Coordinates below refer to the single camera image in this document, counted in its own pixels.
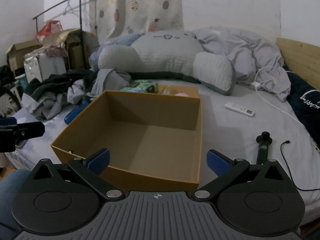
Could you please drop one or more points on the pile of dark clothes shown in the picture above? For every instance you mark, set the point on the pile of dark clothes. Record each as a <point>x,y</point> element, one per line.
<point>50,102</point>

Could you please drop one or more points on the black metal clothes rack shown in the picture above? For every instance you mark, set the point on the black metal clothes rack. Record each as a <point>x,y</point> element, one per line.
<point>80,17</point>

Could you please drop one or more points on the light blue cloth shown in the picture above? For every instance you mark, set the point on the light blue cloth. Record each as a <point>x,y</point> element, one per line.
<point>120,40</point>

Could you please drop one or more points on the person's blue trouser leg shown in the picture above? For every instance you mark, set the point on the person's blue trouser leg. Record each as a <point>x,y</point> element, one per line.
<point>10,195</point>

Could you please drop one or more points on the black garment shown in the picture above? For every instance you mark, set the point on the black garment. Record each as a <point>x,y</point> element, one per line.
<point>62,78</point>

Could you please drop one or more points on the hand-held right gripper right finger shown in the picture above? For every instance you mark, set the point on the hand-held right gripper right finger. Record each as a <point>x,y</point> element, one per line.
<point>217,163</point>

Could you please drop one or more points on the tall brown carton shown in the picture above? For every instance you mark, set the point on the tall brown carton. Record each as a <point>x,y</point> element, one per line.
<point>80,50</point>

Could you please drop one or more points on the bed with grey sheet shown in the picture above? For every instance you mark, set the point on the bed with grey sheet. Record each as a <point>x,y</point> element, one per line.
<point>237,137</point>

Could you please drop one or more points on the dark printed bag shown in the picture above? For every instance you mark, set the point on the dark printed bag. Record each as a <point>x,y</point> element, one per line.
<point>8,103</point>

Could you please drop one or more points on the black selfie stick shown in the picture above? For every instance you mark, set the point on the black selfie stick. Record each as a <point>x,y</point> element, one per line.
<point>263,146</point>

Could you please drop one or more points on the dark navy printed cloth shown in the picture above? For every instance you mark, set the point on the dark navy printed cloth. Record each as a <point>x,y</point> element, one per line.
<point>305,105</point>

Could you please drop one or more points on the white remote control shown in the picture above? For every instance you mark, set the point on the white remote control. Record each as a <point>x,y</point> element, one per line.
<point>240,109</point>

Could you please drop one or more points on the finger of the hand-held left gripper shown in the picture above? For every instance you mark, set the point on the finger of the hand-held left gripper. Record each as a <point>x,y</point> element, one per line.
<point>27,130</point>

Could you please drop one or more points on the red plastic bag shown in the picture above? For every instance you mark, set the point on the red plastic bag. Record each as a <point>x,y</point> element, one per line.
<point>48,28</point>

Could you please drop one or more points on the pineapple print curtain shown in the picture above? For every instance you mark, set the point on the pineapple print curtain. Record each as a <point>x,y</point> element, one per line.
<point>135,5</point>

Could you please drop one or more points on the grey backrest pillow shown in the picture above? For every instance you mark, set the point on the grey backrest pillow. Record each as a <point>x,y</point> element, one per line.
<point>162,55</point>

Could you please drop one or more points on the green printed box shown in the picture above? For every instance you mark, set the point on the green printed box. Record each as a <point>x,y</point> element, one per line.
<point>142,86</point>

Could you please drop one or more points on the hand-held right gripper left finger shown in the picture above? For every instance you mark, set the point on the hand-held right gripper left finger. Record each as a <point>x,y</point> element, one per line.
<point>100,161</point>

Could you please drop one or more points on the blue plastic object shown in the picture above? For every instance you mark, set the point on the blue plastic object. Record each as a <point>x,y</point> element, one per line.
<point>73,113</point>

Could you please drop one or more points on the white clothes hanger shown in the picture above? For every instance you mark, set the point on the white clothes hanger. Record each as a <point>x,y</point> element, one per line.
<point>70,7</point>

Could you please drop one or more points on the grey duvet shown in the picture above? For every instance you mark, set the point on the grey duvet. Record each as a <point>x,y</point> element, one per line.
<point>250,52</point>

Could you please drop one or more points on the open cardboard carton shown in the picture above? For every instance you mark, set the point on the open cardboard carton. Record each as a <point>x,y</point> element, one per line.
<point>20,52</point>

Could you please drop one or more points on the wooden headboard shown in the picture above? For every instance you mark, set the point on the wooden headboard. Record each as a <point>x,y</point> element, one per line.
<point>302,60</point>

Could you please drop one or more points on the small yellow object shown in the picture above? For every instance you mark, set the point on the small yellow object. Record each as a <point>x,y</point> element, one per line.
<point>167,90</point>

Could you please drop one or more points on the pink computer mouse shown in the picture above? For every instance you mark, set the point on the pink computer mouse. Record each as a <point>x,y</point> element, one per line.
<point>182,94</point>

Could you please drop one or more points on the brown cardboard box lid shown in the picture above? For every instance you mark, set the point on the brown cardboard box lid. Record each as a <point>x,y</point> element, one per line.
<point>193,91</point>

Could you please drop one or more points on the brown cardboard box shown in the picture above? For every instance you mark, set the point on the brown cardboard box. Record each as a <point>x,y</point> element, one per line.
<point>150,142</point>

